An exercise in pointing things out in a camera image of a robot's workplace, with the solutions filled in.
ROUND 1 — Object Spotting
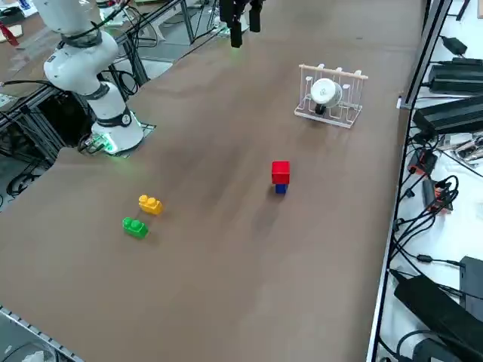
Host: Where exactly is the red wooden cube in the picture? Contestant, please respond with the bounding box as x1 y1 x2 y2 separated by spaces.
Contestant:
271 160 292 186

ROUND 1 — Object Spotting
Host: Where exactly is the white cup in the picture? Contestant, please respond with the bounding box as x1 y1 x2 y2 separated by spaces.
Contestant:
309 77 344 109

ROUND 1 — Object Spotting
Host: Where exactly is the yellow toy brick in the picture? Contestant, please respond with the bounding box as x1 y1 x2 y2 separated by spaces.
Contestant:
137 194 165 217

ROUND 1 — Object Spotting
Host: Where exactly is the small black power adapter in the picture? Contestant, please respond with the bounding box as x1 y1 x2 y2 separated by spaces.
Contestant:
440 35 469 54

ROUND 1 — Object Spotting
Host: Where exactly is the clear acrylic stand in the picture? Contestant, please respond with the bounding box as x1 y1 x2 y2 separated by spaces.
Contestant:
6 27 62 73

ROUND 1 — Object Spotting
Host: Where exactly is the large black power brick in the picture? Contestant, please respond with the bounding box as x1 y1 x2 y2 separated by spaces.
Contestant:
393 274 483 362
429 57 483 96
412 95 483 137

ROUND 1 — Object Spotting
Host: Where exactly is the green toy brick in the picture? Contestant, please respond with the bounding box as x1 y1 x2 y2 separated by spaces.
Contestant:
122 216 149 241

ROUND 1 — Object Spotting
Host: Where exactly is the orange and black device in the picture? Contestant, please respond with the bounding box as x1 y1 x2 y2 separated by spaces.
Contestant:
408 148 439 177
421 176 460 215

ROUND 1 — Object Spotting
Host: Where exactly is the wooden board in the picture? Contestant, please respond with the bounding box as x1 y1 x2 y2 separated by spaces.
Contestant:
0 23 24 44

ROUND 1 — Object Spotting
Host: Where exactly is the black box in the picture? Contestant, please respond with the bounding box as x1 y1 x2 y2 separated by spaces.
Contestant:
459 255 483 314

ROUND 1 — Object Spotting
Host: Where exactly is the aluminium camera post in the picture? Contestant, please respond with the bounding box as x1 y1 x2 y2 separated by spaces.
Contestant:
399 0 454 109

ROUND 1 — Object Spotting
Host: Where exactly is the black aluminium frame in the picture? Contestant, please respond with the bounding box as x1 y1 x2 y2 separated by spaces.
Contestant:
0 79 97 167

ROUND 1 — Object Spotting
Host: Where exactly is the aluminium table edge rail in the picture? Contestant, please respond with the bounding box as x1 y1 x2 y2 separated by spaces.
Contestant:
366 107 415 362

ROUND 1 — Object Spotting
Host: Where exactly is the slotted aluminium rail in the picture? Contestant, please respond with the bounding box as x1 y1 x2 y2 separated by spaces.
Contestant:
0 304 83 362

